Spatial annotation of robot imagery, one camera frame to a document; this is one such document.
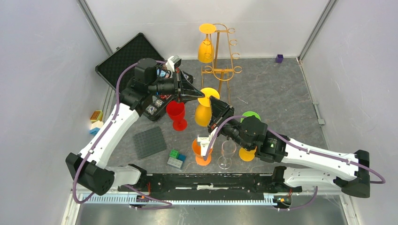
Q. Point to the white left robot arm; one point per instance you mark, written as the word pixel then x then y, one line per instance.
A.
pixel 89 168

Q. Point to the black poker chip case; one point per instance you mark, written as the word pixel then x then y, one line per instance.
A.
pixel 117 71

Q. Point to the clear wine glass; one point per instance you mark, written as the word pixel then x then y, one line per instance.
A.
pixel 228 150

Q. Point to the green plastic wine glass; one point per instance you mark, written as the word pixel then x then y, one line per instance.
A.
pixel 251 113

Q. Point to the grey building baseplate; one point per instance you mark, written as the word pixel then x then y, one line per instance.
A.
pixel 149 142

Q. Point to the white blue toy brick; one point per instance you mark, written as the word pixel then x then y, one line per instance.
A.
pixel 95 127

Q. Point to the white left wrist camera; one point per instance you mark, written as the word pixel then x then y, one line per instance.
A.
pixel 173 62

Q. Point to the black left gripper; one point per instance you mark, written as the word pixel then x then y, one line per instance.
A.
pixel 186 91

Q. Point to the yellow orange toy brick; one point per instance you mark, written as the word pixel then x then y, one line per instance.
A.
pixel 96 116

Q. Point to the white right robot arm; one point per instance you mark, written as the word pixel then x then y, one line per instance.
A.
pixel 345 171

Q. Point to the purple cube block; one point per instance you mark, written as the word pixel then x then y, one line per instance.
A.
pixel 279 58

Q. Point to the red plastic wine glass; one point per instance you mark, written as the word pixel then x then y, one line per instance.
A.
pixel 176 112

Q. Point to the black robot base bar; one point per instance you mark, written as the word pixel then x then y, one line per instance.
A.
pixel 212 186

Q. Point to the yellow plastic wine glass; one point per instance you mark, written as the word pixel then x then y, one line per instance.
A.
pixel 203 111
pixel 206 49
pixel 247 155

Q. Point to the green grey blue bricks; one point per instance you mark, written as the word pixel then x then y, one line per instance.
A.
pixel 176 159

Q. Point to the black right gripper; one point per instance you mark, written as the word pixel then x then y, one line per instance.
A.
pixel 220 109

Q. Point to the gold wire wine glass rack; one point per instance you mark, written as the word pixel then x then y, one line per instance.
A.
pixel 223 69

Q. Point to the orange plastic wine glass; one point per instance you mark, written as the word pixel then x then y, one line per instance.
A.
pixel 197 150

